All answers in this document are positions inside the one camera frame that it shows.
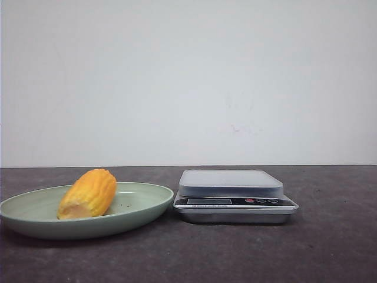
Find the yellow corn cob piece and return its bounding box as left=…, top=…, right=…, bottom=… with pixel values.
left=57, top=169, right=117, bottom=220

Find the light green plate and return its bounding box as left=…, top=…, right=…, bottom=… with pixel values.
left=1, top=182, right=174, bottom=240

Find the silver digital kitchen scale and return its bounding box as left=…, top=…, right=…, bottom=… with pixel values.
left=173, top=169, right=299, bottom=224

